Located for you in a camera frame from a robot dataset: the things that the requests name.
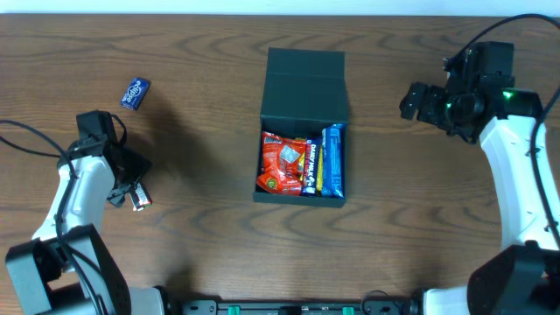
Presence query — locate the blue Eclipse mint tin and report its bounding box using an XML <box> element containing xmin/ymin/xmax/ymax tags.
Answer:
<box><xmin>120</xmin><ymin>77</ymin><xmax>151</xmax><ymax>110</ymax></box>

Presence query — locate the blue snack bar wrapper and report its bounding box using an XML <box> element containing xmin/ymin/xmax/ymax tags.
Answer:
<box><xmin>321</xmin><ymin>123</ymin><xmax>344</xmax><ymax>199</ymax></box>

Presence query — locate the black cardboard box with lid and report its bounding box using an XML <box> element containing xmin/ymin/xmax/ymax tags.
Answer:
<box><xmin>252</xmin><ymin>48</ymin><xmax>349</xmax><ymax>208</ymax></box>

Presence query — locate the purple Dairy Milk chocolate bar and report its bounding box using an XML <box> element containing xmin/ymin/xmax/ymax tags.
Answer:
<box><xmin>301</xmin><ymin>137</ymin><xmax>322</xmax><ymax>196</ymax></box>

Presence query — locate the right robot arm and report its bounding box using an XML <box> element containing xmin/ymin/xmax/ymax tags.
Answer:
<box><xmin>399</xmin><ymin>82</ymin><xmax>559</xmax><ymax>314</ymax></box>

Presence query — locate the red snack packet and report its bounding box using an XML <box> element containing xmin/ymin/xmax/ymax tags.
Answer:
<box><xmin>256</xmin><ymin>131</ymin><xmax>306</xmax><ymax>196</ymax></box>

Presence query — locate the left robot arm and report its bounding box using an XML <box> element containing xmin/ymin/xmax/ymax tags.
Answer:
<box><xmin>5</xmin><ymin>143</ymin><xmax>172</xmax><ymax>314</ymax></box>

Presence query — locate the black mounting rail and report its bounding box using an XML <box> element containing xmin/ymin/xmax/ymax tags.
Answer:
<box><xmin>172</xmin><ymin>297</ymin><xmax>424</xmax><ymax>315</ymax></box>

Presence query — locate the yellow snack packet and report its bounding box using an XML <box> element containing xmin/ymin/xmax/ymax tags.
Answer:
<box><xmin>300</xmin><ymin>143</ymin><xmax>323</xmax><ymax>196</ymax></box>

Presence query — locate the green gum pack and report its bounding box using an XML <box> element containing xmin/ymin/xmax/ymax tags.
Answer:
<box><xmin>129</xmin><ymin>182</ymin><xmax>152</xmax><ymax>212</ymax></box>

